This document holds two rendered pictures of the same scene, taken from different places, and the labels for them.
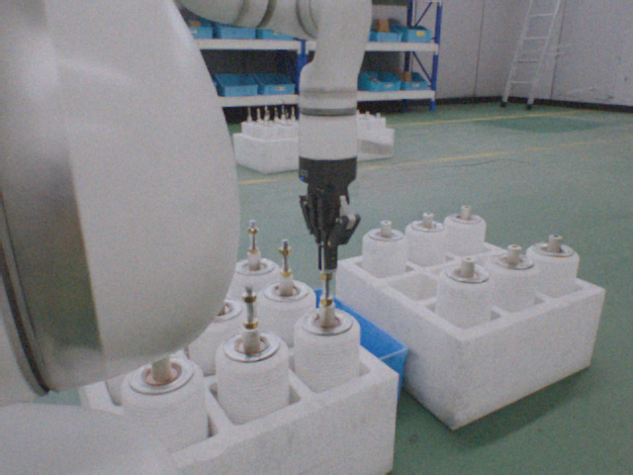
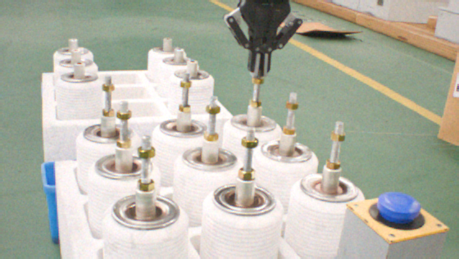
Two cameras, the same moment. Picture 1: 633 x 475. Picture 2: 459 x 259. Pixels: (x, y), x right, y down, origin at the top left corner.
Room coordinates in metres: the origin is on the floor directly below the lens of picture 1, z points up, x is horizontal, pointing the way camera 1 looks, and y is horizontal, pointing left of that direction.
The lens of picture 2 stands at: (0.54, 0.79, 0.54)
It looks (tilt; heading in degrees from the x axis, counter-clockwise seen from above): 21 degrees down; 278
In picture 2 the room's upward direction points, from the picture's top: 5 degrees clockwise
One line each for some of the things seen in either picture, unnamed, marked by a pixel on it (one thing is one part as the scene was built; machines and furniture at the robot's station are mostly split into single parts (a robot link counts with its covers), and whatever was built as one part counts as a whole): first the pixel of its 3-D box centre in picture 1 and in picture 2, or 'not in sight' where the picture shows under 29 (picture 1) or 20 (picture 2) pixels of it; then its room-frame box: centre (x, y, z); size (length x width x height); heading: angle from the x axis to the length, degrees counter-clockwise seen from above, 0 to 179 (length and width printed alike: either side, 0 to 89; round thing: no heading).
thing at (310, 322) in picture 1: (326, 322); (253, 123); (0.62, -0.01, 0.25); 0.08 x 0.08 x 0.01
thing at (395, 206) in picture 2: not in sight; (397, 210); (0.44, 0.35, 0.32); 0.04 x 0.04 x 0.02
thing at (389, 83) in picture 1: (376, 81); not in sight; (6.18, -0.71, 0.36); 0.50 x 0.38 x 0.21; 27
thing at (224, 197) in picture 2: not in sight; (243, 200); (0.60, 0.25, 0.25); 0.08 x 0.08 x 0.01
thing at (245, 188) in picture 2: not in sight; (245, 190); (0.60, 0.25, 0.26); 0.02 x 0.02 x 0.03
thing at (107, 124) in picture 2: (254, 260); (108, 125); (0.82, 0.11, 0.26); 0.02 x 0.02 x 0.03
